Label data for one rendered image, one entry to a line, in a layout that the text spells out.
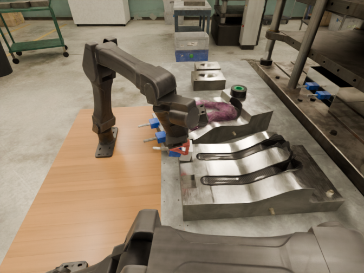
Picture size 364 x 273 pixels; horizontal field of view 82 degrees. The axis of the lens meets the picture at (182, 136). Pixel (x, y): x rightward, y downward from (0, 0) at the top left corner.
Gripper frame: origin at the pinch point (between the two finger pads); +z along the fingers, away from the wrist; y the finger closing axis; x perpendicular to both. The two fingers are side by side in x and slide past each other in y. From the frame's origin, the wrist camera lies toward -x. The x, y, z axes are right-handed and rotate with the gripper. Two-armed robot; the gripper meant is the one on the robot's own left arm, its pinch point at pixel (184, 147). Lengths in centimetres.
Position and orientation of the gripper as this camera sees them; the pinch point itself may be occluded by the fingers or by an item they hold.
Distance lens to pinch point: 70.8
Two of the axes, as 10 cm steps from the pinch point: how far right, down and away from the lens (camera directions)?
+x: -9.4, 2.5, 2.1
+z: 3.2, 6.2, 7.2
